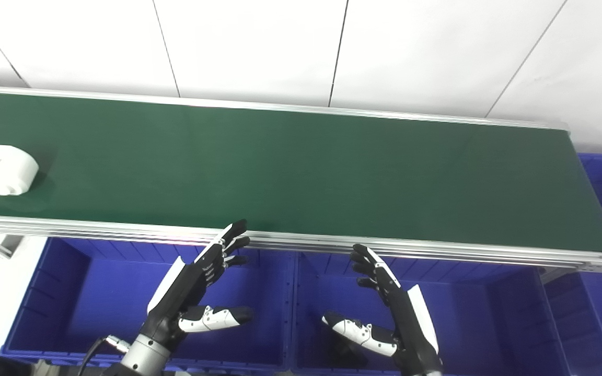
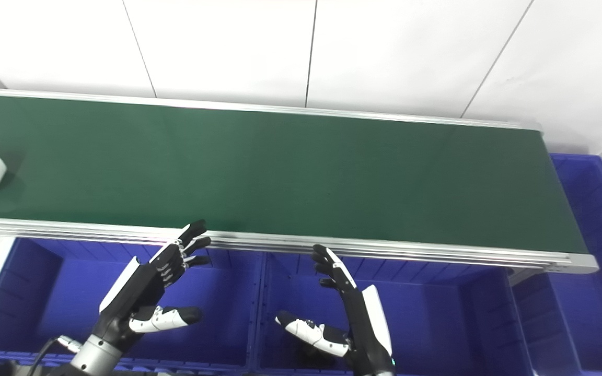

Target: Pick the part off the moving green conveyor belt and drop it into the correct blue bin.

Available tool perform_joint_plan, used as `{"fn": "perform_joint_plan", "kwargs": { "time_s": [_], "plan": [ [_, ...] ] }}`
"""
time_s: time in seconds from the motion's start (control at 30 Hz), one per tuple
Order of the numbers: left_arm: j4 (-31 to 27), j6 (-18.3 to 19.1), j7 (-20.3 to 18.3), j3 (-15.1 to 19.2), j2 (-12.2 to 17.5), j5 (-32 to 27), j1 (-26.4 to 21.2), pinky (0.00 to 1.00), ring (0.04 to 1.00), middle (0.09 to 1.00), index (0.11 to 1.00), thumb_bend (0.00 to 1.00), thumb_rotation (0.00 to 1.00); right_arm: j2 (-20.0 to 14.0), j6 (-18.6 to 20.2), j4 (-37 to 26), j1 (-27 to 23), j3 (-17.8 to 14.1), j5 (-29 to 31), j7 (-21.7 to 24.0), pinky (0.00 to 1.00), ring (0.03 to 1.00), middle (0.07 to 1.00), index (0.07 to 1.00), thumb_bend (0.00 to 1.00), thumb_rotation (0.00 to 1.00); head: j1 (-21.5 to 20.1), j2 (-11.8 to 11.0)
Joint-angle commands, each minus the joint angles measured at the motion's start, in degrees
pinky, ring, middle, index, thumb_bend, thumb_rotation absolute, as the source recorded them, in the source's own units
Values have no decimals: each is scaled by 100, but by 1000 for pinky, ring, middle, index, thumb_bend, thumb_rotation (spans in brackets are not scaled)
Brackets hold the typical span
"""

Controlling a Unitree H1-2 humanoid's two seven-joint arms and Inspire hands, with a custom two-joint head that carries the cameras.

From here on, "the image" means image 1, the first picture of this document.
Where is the aluminium conveyor frame rail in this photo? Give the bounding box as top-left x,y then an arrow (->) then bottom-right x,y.
0,214 -> 602,274
0,85 -> 571,132

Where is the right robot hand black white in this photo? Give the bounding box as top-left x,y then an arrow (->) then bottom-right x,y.
322,244 -> 443,374

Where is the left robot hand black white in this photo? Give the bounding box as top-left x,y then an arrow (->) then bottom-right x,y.
141,219 -> 253,352

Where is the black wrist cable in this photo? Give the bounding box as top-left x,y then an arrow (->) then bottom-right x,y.
77,336 -> 132,376

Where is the green conveyor belt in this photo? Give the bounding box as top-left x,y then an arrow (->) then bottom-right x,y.
0,92 -> 602,254

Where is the white cylindrical part with hole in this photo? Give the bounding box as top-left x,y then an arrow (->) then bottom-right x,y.
0,145 -> 39,196

